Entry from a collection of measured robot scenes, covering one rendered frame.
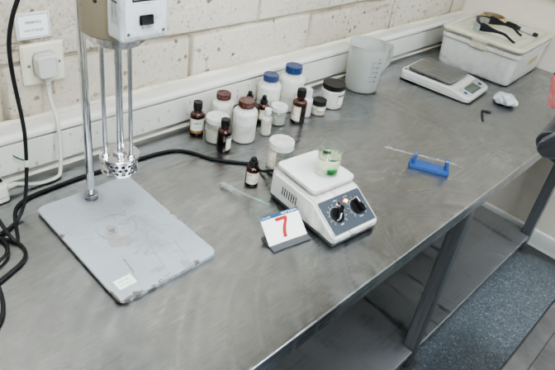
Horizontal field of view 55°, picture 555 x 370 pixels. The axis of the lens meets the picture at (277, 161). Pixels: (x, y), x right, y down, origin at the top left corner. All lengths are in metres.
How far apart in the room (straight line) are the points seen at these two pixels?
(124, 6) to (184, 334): 0.49
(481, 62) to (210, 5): 1.10
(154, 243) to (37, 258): 0.20
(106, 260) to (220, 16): 0.69
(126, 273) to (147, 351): 0.16
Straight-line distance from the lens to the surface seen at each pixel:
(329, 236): 1.05
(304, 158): 1.15
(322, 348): 1.77
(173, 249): 1.00
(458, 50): 2.12
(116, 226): 1.05
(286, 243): 1.05
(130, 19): 0.77
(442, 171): 1.39
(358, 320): 1.87
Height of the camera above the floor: 1.43
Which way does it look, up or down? 32 degrees down
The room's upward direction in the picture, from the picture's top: 9 degrees clockwise
